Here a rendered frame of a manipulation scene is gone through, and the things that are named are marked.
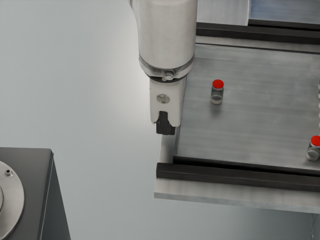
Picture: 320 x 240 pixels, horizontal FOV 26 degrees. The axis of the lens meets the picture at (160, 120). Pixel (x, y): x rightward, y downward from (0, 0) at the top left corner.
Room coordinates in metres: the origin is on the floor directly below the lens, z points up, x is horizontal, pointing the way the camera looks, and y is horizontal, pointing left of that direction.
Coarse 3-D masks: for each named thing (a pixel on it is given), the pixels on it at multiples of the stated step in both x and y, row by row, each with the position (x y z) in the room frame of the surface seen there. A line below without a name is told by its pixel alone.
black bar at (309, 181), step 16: (160, 176) 0.64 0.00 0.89; (176, 176) 0.63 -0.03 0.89; (192, 176) 0.63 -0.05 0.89; (208, 176) 0.63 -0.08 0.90; (224, 176) 0.63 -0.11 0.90; (240, 176) 0.63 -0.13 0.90; (256, 176) 0.63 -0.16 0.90; (272, 176) 0.63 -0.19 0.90; (288, 176) 0.63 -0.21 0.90; (304, 176) 0.63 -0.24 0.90
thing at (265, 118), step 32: (224, 64) 0.89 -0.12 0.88; (256, 64) 0.89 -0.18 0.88; (288, 64) 0.89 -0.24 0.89; (192, 96) 0.81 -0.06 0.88; (224, 96) 0.81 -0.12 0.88; (256, 96) 0.81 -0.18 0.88; (288, 96) 0.81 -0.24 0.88; (192, 128) 0.74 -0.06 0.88; (224, 128) 0.74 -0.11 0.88; (256, 128) 0.74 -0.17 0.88; (288, 128) 0.74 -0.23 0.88; (192, 160) 0.65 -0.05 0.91; (224, 160) 0.65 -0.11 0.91; (256, 160) 0.67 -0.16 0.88; (288, 160) 0.67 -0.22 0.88
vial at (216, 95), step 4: (212, 88) 0.80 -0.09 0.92; (212, 92) 0.80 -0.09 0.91; (216, 92) 0.79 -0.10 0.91; (220, 92) 0.79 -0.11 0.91; (212, 96) 0.80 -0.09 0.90; (216, 96) 0.79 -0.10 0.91; (220, 96) 0.79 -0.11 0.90; (212, 100) 0.80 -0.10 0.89; (216, 100) 0.79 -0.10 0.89; (220, 100) 0.79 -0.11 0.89
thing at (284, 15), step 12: (252, 0) 1.07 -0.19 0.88; (264, 0) 1.07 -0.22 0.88; (276, 0) 1.07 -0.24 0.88; (288, 0) 1.07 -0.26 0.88; (300, 0) 1.07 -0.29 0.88; (312, 0) 1.07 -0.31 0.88; (252, 12) 1.03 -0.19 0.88; (264, 12) 1.03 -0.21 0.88; (276, 12) 1.03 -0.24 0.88; (288, 12) 1.03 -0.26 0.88; (300, 12) 1.03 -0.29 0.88; (312, 12) 1.03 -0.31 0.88; (252, 24) 0.98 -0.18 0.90; (264, 24) 0.98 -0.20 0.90; (276, 24) 0.97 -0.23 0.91; (288, 24) 0.97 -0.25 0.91; (300, 24) 0.97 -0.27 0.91; (312, 24) 0.97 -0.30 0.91
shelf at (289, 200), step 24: (216, 0) 1.07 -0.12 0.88; (240, 0) 1.07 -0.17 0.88; (240, 24) 1.00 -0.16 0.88; (288, 48) 0.93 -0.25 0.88; (312, 48) 0.93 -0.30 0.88; (168, 144) 0.70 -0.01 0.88; (168, 192) 0.61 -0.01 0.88; (192, 192) 0.61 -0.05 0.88; (216, 192) 0.61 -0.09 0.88; (240, 192) 0.61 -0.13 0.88; (264, 192) 0.61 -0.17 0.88; (288, 192) 0.61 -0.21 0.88; (312, 192) 0.61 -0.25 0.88
